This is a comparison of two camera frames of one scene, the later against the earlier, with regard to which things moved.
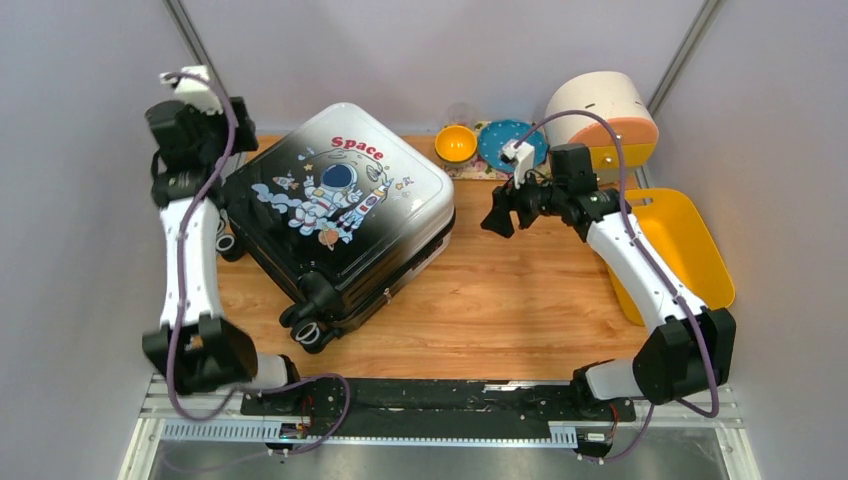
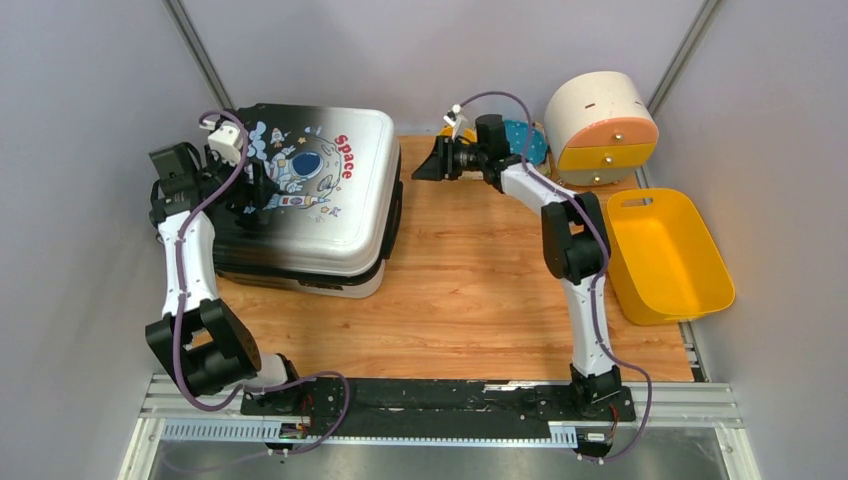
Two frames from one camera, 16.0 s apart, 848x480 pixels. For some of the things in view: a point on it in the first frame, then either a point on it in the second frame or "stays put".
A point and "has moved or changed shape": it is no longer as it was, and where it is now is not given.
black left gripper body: x=244 y=136 → x=238 y=194
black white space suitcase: x=340 y=215 has moved or changed shape
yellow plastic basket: x=672 y=222 stays put
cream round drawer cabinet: x=608 y=112 stays put
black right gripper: x=505 y=200 → x=442 y=162
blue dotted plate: x=494 y=135 stays put
